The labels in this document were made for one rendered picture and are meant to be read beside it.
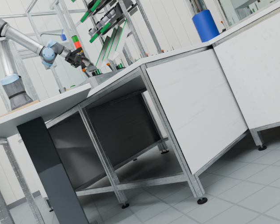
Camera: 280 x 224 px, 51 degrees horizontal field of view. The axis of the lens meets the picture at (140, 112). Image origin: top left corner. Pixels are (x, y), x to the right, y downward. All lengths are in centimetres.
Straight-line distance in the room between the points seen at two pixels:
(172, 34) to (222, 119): 401
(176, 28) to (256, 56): 397
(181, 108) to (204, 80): 35
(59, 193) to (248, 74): 146
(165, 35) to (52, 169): 427
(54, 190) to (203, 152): 96
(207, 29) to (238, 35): 46
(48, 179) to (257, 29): 162
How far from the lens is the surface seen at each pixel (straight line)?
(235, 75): 214
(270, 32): 202
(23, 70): 332
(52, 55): 208
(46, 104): 162
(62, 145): 288
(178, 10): 608
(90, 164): 299
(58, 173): 199
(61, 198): 201
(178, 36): 588
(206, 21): 250
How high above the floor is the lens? 61
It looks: level
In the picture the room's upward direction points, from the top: 24 degrees counter-clockwise
